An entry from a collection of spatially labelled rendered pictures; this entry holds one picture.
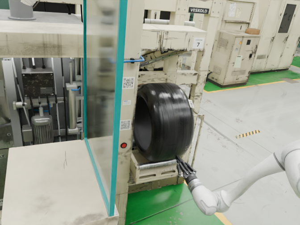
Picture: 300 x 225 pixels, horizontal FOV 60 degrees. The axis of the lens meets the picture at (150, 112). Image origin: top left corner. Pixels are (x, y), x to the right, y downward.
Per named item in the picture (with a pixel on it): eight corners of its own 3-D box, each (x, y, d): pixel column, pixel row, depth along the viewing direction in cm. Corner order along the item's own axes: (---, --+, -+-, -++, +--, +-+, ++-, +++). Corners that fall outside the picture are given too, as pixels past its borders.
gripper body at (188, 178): (201, 177, 158) (193, 166, 165) (189, 180, 155) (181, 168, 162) (197, 185, 162) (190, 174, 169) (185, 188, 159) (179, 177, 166)
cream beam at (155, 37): (128, 51, 174) (130, 28, 168) (118, 42, 195) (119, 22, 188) (205, 52, 198) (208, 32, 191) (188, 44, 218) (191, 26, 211)
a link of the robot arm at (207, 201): (186, 194, 153) (199, 198, 161) (200, 217, 141) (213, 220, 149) (199, 182, 150) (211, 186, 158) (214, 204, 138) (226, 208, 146)
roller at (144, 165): (136, 163, 181) (135, 164, 185) (137, 170, 179) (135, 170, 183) (180, 156, 194) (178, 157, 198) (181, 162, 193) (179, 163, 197)
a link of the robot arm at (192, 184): (193, 186, 150) (188, 178, 155) (189, 196, 155) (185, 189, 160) (206, 183, 154) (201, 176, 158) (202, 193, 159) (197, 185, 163)
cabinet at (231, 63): (222, 89, 616) (235, 35, 561) (206, 81, 659) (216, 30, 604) (247, 85, 662) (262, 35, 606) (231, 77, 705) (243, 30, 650)
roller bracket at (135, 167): (135, 178, 178) (136, 167, 174) (118, 146, 211) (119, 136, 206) (139, 177, 180) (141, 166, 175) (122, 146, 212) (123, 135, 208)
